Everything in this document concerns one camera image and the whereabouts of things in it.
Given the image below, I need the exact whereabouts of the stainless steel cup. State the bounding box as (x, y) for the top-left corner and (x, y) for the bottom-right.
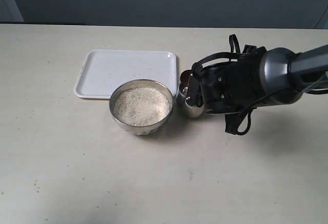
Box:
(176, 83), (204, 118)

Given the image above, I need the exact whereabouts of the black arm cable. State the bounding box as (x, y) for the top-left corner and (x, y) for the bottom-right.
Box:
(191, 34), (266, 135)

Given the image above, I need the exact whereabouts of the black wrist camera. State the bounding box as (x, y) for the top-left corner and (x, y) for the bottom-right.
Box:
(185, 66), (203, 108)

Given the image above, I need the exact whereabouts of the white plastic tray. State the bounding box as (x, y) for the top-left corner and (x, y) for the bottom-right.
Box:
(73, 49), (178, 99)

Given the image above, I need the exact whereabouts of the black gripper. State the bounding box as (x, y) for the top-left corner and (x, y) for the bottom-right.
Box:
(200, 64), (246, 134)

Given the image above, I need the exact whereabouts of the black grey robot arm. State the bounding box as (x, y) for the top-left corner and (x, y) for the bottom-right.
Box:
(193, 45), (327, 135)

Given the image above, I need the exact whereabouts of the dark brown wooden spoon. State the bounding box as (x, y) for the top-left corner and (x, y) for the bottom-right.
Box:
(180, 70), (191, 87)

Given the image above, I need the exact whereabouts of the steel bowl of rice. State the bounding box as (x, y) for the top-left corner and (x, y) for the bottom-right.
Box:
(109, 79), (174, 135)

